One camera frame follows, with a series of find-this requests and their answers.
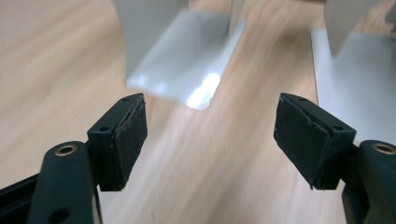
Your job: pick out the expandable grey metal book rack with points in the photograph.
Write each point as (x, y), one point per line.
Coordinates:
(180, 62)

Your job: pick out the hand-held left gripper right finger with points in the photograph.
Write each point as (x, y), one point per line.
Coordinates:
(308, 146)

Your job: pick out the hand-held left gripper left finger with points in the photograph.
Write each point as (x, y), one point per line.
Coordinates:
(121, 146)

